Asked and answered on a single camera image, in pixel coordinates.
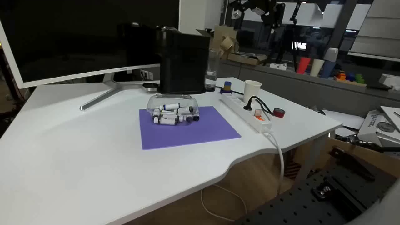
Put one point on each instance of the white bottle dark purple cap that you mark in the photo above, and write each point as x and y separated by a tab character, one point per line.
193	119

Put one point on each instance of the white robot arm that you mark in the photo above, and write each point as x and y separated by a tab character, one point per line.
382	206

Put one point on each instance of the white bottle grey label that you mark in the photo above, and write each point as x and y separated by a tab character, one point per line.
184	110

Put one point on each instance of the purple mat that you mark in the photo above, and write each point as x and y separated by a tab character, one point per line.
188	132

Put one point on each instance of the white bottle orange band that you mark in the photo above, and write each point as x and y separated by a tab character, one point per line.
169	106

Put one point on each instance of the white bottle brown cap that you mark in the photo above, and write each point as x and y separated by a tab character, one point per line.
167	121

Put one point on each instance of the small white bottle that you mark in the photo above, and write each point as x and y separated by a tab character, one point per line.
160	112

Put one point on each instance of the clear plastic tray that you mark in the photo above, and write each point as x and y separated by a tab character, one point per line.
175	121

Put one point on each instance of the clear plastic tub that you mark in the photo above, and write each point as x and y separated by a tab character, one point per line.
173	97

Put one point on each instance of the small blue orange object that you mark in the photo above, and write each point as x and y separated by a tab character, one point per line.
228	85

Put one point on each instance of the white power strip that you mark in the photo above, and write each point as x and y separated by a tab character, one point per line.
245	112

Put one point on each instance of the white paper cup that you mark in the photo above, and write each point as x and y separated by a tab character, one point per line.
252	90

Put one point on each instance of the small dark round dish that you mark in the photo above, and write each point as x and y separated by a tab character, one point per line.
150	86

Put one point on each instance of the cardboard box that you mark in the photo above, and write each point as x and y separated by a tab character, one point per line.
224	39

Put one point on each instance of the red and black round object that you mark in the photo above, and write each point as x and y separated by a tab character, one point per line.
279	111

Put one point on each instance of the silver monitor stand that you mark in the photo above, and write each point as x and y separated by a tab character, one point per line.
104	92

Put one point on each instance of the red cup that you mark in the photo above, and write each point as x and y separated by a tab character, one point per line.
303	65

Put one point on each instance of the black tripod stand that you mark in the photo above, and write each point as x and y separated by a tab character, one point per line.
278	29

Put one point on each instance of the grey side counter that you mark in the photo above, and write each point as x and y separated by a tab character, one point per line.
317	89

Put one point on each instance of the cream cup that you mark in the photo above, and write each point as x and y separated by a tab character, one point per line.
317	66

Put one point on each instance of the blue and white cup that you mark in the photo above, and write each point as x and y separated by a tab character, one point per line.
329	62

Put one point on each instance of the small orange toy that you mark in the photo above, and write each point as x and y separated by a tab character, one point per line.
340	75

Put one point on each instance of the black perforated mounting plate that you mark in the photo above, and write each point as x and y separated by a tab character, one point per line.
317	200

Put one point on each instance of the white framed computer monitor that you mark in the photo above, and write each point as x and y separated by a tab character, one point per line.
75	37

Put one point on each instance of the small green toy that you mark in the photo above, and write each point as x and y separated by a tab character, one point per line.
359	77

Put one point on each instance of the stack of printed papers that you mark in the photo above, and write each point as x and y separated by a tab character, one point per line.
382	125

